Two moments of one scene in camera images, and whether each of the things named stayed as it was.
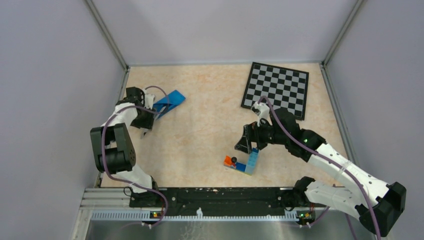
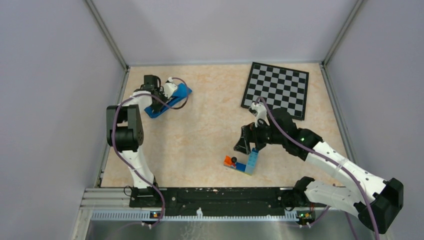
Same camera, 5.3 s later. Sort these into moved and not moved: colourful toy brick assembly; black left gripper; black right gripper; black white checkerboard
Moved: black left gripper
Not moved: colourful toy brick assembly; black right gripper; black white checkerboard
